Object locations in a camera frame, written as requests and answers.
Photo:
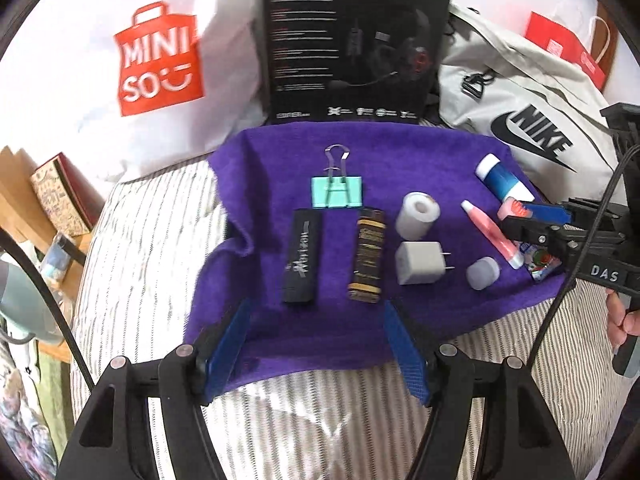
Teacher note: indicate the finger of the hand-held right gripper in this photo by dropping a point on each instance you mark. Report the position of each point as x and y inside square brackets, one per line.
[545, 211]
[530, 232]

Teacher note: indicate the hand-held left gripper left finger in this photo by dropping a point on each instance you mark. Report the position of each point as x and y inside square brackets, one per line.
[232, 345]

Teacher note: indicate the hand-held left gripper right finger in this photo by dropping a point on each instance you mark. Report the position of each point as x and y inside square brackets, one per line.
[407, 355]

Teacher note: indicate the colourful small packet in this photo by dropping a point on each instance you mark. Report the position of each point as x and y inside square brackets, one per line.
[540, 262]

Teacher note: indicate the pink tube with pale caps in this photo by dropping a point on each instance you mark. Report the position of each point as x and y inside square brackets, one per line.
[487, 232]

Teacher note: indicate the white jar with blue label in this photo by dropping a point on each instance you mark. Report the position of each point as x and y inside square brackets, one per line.
[502, 182]

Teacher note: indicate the small grey white cylinder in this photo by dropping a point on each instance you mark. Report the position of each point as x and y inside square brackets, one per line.
[482, 275]

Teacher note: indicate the white charger plug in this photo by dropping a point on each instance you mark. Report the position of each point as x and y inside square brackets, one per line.
[415, 262]

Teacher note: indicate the black and gold tube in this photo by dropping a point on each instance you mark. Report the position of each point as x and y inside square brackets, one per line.
[367, 260]

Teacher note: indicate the black rectangular case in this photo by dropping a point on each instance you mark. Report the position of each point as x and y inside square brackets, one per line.
[301, 260]

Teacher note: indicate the white tape roll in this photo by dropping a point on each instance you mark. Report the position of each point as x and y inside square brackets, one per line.
[412, 225]

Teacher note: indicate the person's right hand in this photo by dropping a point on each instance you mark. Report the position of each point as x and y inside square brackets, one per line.
[619, 317]

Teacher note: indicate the purple towel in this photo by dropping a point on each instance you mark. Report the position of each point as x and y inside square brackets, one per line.
[310, 335]

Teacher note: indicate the grey bag with black logo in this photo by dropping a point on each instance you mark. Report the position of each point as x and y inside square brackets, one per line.
[500, 95]

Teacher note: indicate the red paper bag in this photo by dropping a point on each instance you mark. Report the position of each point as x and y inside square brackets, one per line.
[555, 35]

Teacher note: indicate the teal binder clip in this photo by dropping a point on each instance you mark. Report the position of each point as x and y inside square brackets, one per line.
[337, 192]

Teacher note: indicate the clear plastic container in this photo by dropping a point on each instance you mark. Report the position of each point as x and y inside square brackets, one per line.
[60, 257]

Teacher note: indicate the pale blue appliance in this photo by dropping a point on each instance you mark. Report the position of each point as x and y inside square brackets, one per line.
[20, 300]

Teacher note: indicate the floral cloth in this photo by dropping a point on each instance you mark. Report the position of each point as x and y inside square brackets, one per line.
[20, 420]

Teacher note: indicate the patterned book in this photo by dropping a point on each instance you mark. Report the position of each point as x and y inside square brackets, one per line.
[57, 200]

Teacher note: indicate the wooden furniture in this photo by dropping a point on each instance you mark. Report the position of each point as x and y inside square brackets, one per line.
[15, 195]

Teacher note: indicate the black headset box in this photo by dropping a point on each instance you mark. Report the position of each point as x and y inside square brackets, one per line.
[310, 60]

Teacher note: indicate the white shopping bag red logo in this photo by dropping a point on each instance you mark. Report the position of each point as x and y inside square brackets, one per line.
[225, 35]

